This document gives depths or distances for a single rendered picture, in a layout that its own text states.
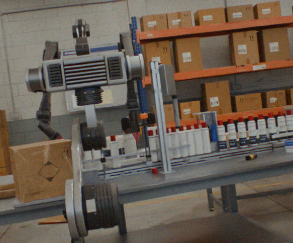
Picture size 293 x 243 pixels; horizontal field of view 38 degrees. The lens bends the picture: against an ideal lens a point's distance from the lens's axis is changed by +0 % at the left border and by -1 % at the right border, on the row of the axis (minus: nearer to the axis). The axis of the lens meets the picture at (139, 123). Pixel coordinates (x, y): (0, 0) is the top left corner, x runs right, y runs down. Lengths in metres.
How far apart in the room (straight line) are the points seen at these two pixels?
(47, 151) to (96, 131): 0.28
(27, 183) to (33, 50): 5.24
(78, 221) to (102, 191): 0.15
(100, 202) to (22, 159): 0.65
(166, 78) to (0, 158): 3.70
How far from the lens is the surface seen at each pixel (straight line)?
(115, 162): 2.70
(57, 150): 2.23
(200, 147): 2.84
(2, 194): 2.58
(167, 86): 2.60
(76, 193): 1.69
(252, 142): 3.00
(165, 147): 2.62
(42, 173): 2.23
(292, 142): 2.91
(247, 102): 6.81
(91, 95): 2.12
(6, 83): 7.37
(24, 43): 7.37
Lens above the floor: 1.28
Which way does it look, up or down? 3 degrees down
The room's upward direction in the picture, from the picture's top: 7 degrees counter-clockwise
